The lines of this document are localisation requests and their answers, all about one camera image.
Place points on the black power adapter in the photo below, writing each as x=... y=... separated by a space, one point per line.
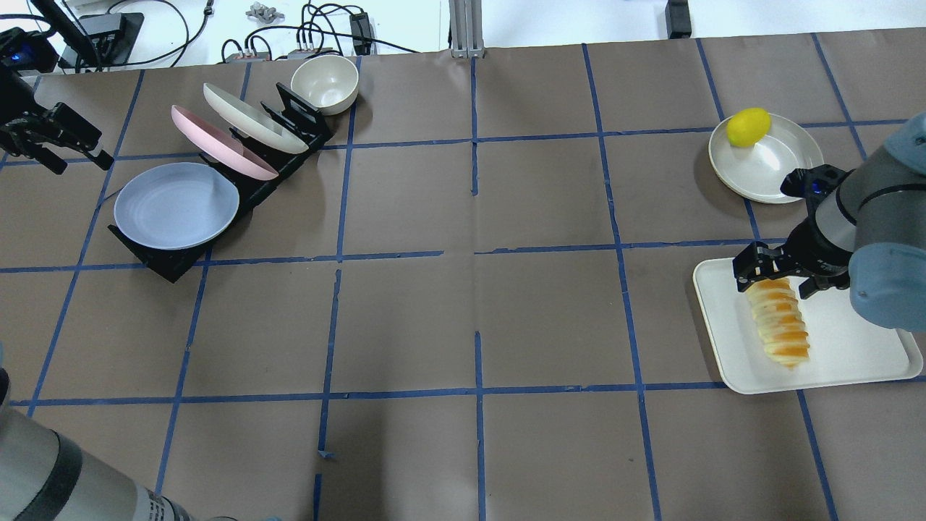
x=678 y=19

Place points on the cream plate in rack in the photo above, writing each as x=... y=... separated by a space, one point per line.
x=252 y=122

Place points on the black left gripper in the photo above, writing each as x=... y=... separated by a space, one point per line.
x=19 y=96

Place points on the pink plate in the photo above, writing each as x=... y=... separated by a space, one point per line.
x=220 y=145

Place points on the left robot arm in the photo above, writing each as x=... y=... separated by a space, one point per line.
x=45 y=476

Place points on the yellow lemon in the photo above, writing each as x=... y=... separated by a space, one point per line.
x=748 y=126

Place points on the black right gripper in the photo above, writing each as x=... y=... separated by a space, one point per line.
x=812 y=246

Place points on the aluminium frame post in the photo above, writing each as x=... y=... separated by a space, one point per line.
x=466 y=29

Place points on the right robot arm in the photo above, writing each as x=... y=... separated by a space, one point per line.
x=864 y=232

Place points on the blue round plate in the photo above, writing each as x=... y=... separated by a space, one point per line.
x=176 y=206

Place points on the cream round plate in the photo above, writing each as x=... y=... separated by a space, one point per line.
x=756 y=172

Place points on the orange striped bread loaf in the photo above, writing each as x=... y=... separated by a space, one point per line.
x=779 y=322

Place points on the white rectangular tray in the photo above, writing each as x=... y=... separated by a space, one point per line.
x=844 y=348

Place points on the cream bowl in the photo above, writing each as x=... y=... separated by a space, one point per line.
x=330 y=83

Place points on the black dish rack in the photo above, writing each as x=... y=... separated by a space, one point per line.
x=295 y=114

